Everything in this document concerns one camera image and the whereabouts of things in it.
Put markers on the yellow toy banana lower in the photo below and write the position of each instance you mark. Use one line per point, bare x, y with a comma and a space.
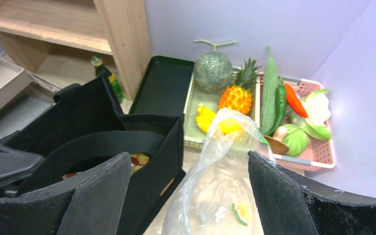
204, 117

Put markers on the wooden shelf unit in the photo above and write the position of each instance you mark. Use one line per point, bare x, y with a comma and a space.
55, 39

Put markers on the green netted toy melon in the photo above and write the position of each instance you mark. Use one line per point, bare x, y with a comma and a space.
213, 71

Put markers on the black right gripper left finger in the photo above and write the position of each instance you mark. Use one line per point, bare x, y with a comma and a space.
89, 203

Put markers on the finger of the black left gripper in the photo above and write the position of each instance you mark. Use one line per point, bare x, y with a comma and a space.
16, 165

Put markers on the black fabric tote bag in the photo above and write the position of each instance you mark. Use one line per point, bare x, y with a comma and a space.
87, 127

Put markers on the red chips snack bag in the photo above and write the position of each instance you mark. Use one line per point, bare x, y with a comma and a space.
137, 161

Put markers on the white toy cauliflower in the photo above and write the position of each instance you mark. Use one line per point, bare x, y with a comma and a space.
316, 105

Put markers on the yellow toy bell pepper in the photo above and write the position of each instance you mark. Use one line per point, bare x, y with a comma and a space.
229, 125

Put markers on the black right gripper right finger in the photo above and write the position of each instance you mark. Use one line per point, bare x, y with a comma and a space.
292, 204

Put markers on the beige plastic toolbox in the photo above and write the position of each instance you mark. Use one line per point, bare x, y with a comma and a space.
21, 99

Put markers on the orange toy carrot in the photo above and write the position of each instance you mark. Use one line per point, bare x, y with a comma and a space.
294, 102

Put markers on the orange toy pineapple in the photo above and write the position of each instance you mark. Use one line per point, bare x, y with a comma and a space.
238, 96

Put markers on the small green toy chili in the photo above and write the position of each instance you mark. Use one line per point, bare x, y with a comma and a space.
280, 106

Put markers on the clear plastic grocery bag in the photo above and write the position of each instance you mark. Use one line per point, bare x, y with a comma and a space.
216, 197

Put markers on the brown toy mushroom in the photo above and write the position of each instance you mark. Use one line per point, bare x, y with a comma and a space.
276, 141

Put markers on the black plastic tray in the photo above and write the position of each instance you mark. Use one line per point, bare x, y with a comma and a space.
164, 87

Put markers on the pink plastic basket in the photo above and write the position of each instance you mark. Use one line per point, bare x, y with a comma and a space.
319, 154

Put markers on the green toy fruit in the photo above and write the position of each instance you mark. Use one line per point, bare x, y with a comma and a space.
296, 139

